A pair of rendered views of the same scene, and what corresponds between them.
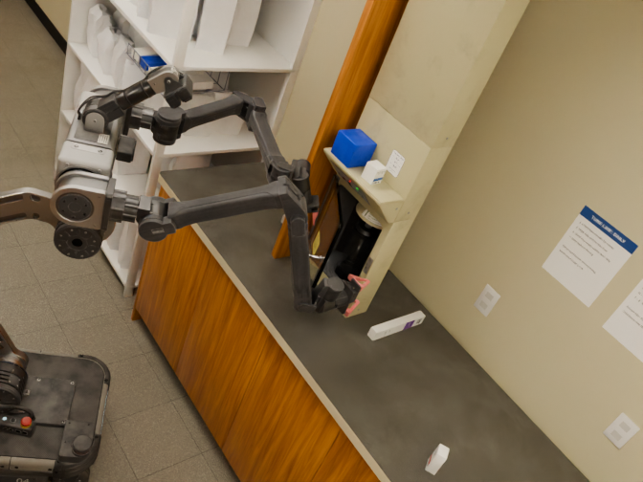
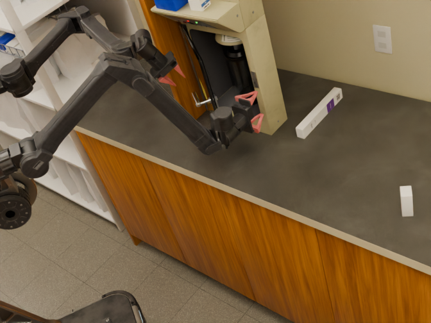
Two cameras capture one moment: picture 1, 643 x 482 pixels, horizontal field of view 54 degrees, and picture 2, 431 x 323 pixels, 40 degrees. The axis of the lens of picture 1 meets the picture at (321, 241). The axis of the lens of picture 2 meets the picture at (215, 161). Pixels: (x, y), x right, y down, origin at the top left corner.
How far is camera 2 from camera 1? 40 cm
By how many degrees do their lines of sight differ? 11
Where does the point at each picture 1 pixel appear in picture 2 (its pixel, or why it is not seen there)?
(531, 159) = not seen: outside the picture
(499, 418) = not seen: outside the picture
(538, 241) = not seen: outside the picture
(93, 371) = (118, 302)
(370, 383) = (318, 173)
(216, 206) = (66, 114)
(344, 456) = (333, 247)
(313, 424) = (294, 237)
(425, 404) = (377, 161)
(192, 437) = (231, 306)
